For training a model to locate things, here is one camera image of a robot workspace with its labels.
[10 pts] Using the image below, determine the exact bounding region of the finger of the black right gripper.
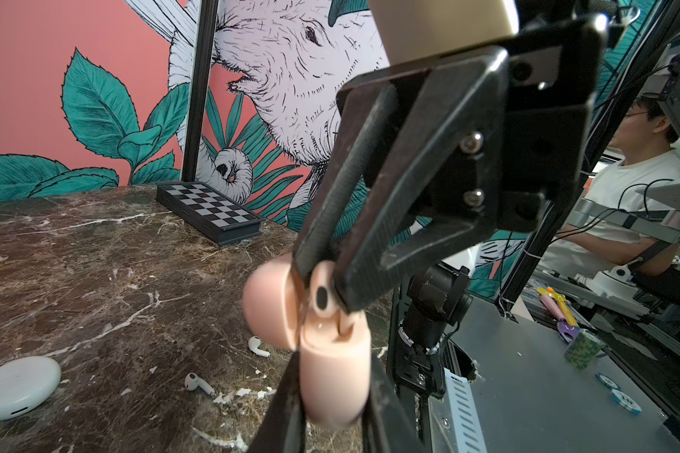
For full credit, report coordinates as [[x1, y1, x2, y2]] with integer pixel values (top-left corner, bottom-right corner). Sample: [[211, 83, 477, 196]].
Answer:
[[334, 47, 509, 311], [293, 84, 399, 283]]

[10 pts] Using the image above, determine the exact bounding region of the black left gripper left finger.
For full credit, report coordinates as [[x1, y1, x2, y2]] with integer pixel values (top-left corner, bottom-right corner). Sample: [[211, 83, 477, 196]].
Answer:
[[247, 352, 306, 453]]

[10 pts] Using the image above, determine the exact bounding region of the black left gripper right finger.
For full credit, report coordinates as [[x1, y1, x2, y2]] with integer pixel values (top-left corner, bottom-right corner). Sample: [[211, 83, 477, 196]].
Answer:
[[362, 355, 423, 453]]

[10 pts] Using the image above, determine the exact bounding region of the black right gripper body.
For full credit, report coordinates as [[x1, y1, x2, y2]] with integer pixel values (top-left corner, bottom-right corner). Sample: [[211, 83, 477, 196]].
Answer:
[[337, 1, 609, 232]]

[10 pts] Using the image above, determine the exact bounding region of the pink earbud charging case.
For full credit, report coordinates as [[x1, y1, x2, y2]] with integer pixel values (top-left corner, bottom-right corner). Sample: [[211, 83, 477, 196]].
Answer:
[[243, 254, 371, 428]]

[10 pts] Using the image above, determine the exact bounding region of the pink earbud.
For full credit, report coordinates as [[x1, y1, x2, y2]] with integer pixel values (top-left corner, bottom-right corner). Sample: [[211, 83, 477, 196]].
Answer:
[[308, 260, 339, 322]]

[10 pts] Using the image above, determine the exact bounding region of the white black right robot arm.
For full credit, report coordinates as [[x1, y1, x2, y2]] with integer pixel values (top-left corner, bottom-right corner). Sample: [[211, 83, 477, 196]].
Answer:
[[294, 1, 610, 349]]

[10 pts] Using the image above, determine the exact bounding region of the white round earbud case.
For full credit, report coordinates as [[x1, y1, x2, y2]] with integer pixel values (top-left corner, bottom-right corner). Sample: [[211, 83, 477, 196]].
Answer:
[[0, 356, 62, 421]]

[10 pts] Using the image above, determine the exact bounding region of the white earbud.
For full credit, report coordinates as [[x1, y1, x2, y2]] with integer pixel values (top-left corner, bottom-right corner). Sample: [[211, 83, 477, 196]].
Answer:
[[184, 373, 216, 396], [247, 336, 270, 358]]

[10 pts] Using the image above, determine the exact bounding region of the seated person white shirt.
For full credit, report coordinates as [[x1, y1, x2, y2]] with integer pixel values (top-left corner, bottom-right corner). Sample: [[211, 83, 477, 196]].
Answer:
[[539, 96, 680, 277]]

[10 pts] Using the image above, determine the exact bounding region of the folded black white chessboard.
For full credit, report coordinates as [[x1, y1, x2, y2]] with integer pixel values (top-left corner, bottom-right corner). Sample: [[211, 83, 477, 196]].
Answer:
[[156, 182, 262, 247]]

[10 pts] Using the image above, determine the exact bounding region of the white slotted cable duct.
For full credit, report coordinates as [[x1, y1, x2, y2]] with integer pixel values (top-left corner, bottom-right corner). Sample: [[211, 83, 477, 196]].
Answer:
[[445, 369, 487, 453]]

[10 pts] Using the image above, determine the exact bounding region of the black right corner frame post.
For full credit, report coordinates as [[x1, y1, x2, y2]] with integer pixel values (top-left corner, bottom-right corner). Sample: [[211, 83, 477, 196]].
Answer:
[[181, 0, 220, 182]]

